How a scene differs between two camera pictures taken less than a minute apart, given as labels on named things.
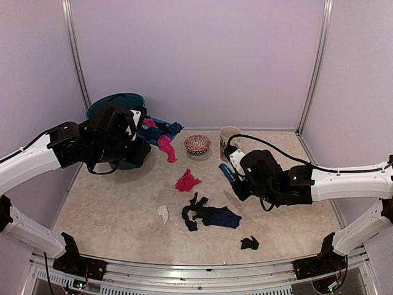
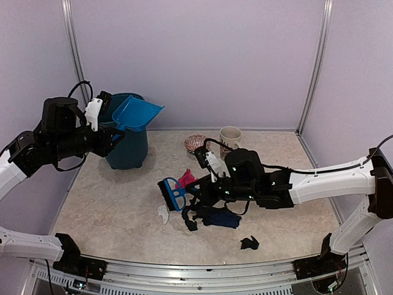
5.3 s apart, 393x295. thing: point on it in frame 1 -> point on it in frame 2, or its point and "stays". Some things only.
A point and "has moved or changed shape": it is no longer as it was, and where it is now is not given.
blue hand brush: [228, 173] has moved or changed shape
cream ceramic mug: [225, 134] stays
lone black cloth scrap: [247, 243] stays
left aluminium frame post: [68, 14] stays
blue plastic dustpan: [149, 129] -> [135, 115]
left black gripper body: [132, 156] -> [99, 147]
